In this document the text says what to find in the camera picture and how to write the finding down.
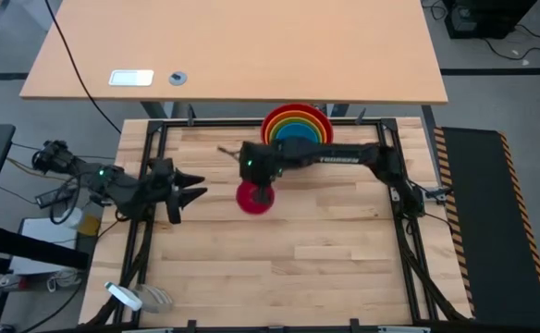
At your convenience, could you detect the black aluminium table frame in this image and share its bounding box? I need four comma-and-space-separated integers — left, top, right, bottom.
96, 117, 474, 333

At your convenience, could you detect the light wooden desk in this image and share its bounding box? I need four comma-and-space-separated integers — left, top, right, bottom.
18, 0, 449, 105

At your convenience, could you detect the blue plastic bowl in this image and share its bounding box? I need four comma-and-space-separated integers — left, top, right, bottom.
278, 123, 317, 142

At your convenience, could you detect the long black cable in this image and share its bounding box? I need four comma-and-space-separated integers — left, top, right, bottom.
43, 0, 122, 135

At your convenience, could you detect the black computer tower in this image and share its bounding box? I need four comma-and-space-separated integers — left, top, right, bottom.
443, 0, 538, 41

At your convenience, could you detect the white flat rectangular device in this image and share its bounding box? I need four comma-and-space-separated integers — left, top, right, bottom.
108, 68, 155, 88

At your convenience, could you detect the rainbow stack of bowls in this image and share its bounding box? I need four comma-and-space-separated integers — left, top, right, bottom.
260, 103, 335, 145

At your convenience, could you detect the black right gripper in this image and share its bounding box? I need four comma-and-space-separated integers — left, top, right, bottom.
239, 140, 284, 204

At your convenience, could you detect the bottle with white cap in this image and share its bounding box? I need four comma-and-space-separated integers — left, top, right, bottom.
61, 205, 103, 238

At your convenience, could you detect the white flat box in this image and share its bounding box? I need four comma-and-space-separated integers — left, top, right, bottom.
8, 216, 80, 277

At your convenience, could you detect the green plastic bowl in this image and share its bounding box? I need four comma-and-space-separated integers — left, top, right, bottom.
274, 120, 322, 142

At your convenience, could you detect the orange plastic bowl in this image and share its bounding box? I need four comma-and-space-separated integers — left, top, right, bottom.
264, 109, 330, 144

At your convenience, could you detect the black mat with hazard stripes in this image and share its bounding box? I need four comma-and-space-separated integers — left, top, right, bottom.
433, 127, 540, 328

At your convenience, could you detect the black power adapter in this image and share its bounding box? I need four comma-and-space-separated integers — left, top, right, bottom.
34, 184, 75, 208

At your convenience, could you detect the white coiled cable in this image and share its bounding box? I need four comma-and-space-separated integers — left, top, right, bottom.
45, 269, 84, 293

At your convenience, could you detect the yellow plastic bowl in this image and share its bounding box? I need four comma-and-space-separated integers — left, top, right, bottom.
269, 115, 325, 143

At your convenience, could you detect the black floor cable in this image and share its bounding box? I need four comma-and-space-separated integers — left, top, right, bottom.
482, 22, 540, 62

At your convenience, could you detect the small red plastic bowl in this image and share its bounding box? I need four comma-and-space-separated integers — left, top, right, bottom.
235, 179, 276, 216

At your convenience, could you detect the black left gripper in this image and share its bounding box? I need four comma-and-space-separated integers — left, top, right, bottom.
147, 156, 209, 226

